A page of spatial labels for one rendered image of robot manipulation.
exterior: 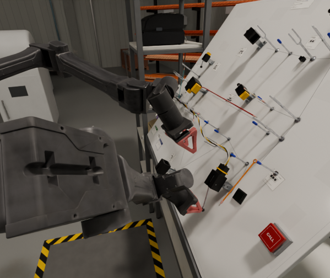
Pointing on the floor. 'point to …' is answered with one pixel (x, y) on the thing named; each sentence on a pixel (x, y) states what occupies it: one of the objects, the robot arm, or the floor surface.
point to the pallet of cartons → (129, 61)
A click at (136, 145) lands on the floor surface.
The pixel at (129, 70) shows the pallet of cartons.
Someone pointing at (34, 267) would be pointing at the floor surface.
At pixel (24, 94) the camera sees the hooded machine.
